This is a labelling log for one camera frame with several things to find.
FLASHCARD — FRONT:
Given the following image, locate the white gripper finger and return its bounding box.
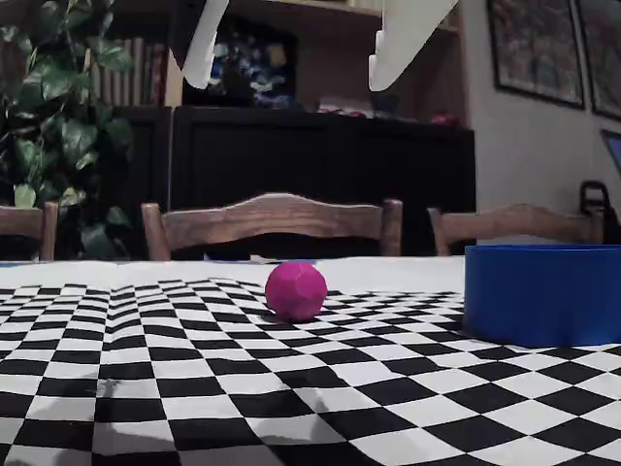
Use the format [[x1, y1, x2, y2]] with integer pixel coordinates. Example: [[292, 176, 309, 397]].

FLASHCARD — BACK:
[[181, 0, 230, 91], [368, 0, 460, 93]]

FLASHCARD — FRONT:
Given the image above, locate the pink faceted ball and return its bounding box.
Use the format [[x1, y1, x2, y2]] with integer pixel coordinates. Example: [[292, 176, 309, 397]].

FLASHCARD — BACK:
[[265, 260, 329, 323]]

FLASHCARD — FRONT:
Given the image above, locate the flat pink white box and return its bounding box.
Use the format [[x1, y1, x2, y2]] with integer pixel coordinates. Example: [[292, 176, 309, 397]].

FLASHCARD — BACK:
[[317, 99, 375, 118]]

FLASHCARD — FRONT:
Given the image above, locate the blue round box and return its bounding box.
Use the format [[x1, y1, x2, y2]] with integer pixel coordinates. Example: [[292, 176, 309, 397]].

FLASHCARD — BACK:
[[463, 244, 621, 349]]

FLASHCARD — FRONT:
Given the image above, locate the blue starry night painting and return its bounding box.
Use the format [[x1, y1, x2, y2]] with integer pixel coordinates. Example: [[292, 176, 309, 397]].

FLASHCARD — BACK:
[[212, 26, 298, 109]]

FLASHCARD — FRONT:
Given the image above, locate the small blue container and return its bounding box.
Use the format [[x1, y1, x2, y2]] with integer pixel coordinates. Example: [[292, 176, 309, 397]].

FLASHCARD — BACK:
[[372, 91, 402, 118]]

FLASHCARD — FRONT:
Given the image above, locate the row of pale books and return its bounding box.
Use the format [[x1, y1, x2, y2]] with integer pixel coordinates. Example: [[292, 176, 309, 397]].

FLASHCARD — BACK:
[[89, 37, 169, 107]]

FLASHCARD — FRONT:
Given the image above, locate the black low cabinet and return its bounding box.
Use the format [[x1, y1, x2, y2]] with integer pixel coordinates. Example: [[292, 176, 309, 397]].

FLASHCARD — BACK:
[[109, 105, 175, 261], [172, 105, 476, 258]]

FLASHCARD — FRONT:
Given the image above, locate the green leafy houseplant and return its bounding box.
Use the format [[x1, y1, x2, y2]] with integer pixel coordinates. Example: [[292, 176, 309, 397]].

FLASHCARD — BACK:
[[0, 0, 136, 261]]

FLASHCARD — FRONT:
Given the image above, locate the brown wooden chair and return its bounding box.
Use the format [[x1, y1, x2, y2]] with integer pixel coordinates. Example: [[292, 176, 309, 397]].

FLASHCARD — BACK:
[[426, 202, 605, 257], [140, 192, 404, 262], [0, 201, 59, 262]]

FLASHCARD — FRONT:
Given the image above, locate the checkerboard printed white sheet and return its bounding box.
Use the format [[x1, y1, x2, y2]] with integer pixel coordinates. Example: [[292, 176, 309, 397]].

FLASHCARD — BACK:
[[0, 255, 621, 466]]

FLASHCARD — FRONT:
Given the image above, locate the large framed wall picture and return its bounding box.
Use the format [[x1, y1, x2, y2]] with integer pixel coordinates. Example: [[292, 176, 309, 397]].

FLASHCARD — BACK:
[[575, 0, 621, 122], [486, 0, 587, 111]]

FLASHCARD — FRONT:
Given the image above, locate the black bag with handle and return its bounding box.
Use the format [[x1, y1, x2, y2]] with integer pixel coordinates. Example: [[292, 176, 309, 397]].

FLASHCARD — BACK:
[[578, 179, 613, 247]]

